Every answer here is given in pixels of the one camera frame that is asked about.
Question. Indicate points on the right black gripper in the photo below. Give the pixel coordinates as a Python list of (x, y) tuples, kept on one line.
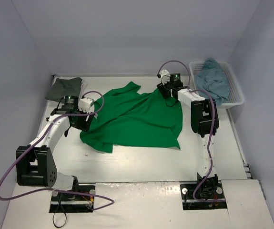
[(164, 91)]

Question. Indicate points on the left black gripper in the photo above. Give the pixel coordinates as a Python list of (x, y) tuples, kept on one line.
[(84, 122)]

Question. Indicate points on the white t shirt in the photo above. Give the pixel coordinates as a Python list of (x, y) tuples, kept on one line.
[(83, 84)]

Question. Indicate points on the grey t shirt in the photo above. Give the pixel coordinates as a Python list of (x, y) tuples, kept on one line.
[(64, 89)]

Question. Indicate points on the green t shirt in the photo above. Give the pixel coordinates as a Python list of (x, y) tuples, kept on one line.
[(127, 118)]

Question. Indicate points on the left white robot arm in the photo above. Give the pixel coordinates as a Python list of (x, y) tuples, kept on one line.
[(37, 168)]

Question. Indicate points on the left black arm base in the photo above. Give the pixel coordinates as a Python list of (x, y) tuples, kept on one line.
[(62, 204)]

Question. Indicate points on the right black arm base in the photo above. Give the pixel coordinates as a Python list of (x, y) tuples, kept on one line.
[(210, 199)]

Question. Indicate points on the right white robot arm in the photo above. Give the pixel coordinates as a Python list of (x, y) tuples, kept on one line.
[(204, 123)]

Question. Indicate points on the teal cloth in basket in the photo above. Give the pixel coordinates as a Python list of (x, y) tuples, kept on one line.
[(212, 79)]

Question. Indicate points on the white plastic basket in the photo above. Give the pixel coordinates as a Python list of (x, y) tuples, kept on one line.
[(236, 96)]

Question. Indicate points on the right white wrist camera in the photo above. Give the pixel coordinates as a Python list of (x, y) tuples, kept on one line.
[(164, 75)]

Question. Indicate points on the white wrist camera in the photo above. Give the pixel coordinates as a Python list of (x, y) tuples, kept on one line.
[(85, 104), (164, 75)]

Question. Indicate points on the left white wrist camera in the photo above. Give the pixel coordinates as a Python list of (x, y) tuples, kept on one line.
[(85, 104)]

